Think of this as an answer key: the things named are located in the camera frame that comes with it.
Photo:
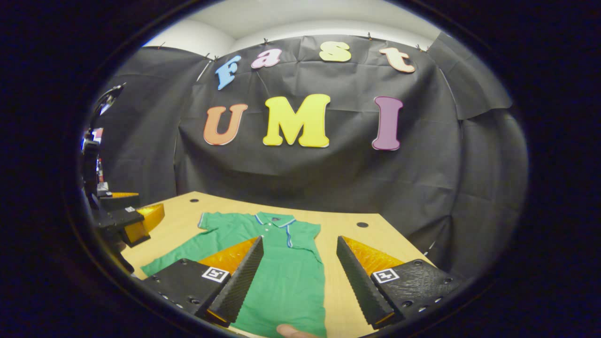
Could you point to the black backdrop cloth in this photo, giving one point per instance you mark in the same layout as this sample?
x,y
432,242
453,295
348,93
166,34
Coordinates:
x,y
305,178

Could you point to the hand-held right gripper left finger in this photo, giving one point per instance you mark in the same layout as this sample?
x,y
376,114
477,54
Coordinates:
x,y
239,286

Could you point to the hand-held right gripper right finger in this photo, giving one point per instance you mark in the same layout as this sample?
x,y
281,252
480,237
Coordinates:
x,y
359,286

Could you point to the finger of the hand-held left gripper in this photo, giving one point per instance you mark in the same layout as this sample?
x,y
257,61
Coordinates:
x,y
117,218
115,202

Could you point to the green T-shirt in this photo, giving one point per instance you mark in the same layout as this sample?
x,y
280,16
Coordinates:
x,y
291,281

